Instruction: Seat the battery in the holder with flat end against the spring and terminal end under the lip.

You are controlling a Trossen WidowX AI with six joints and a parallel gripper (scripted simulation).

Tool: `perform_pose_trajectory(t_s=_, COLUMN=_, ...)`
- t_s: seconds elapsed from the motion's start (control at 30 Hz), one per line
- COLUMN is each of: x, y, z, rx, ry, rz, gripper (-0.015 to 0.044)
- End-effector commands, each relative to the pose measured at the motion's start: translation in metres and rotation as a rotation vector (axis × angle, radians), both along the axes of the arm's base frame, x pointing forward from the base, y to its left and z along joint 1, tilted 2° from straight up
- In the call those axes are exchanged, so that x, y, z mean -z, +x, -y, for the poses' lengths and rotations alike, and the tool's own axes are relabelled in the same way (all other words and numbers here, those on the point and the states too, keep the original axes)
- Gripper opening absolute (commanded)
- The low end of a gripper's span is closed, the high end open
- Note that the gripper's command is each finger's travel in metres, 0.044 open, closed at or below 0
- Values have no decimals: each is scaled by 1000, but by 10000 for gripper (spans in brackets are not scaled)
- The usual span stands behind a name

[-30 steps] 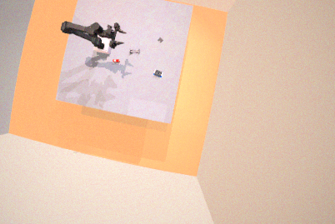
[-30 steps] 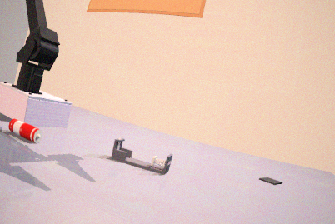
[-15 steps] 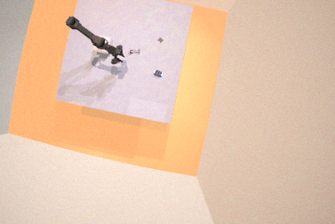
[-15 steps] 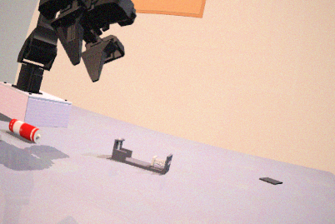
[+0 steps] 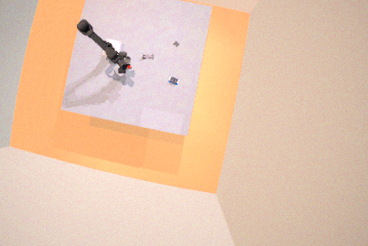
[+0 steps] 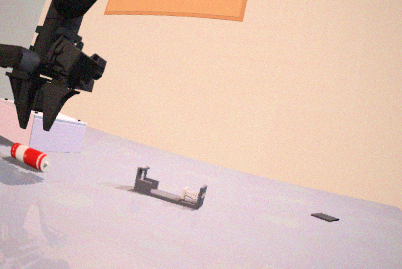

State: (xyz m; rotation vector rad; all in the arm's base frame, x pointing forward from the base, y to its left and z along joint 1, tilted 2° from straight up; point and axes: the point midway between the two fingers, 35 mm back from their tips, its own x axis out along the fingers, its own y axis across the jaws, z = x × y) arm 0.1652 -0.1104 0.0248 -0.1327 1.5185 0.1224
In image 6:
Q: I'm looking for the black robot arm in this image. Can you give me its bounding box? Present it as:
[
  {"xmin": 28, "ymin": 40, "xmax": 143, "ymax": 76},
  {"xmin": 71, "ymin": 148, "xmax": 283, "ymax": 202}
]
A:
[{"xmin": 32, "ymin": 0, "xmax": 107, "ymax": 113}]

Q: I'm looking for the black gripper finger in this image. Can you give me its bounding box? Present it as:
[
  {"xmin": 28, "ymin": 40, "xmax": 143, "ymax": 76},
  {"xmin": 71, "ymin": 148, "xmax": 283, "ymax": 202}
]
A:
[
  {"xmin": 6, "ymin": 71, "xmax": 45, "ymax": 129},
  {"xmin": 43, "ymin": 83, "xmax": 81, "ymax": 131}
]

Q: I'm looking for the red and white battery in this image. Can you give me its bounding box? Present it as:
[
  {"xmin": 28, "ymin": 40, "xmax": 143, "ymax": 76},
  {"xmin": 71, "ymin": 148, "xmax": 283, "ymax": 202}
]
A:
[{"xmin": 10, "ymin": 143, "xmax": 51, "ymax": 172}]

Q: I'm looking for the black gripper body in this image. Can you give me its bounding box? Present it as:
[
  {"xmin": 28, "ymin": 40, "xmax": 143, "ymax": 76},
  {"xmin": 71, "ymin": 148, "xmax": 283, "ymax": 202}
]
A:
[{"xmin": 0, "ymin": 18, "xmax": 95, "ymax": 93}]

